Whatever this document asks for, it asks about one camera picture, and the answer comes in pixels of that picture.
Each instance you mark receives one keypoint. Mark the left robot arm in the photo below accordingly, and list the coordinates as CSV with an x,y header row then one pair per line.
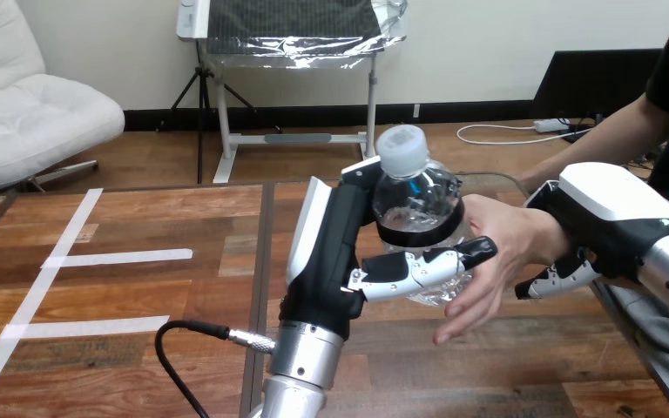
x,y
303,357

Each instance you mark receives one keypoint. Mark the person's forearm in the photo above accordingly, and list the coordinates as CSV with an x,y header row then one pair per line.
x,y
606,138

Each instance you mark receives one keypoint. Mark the dark screen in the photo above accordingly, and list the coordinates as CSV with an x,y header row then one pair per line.
x,y
594,86

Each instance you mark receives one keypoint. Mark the person's hand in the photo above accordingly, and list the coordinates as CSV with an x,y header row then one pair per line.
x,y
519,242

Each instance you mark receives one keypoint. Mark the clear water bottle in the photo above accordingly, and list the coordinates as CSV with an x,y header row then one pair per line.
x,y
418,202

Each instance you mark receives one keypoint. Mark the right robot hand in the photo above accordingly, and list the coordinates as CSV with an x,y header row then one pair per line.
x,y
611,225

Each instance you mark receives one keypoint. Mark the black tripod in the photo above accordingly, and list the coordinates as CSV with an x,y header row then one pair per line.
x,y
200,115

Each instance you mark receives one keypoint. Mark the white desk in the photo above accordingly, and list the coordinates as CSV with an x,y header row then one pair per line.
x,y
225,121

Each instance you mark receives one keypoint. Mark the white power strip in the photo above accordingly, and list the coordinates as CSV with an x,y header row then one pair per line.
x,y
551,124

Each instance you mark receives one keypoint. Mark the white cushioned chair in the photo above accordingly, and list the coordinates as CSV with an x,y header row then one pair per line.
x,y
28,127

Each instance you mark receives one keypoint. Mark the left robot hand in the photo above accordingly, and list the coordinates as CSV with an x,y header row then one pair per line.
x,y
326,259

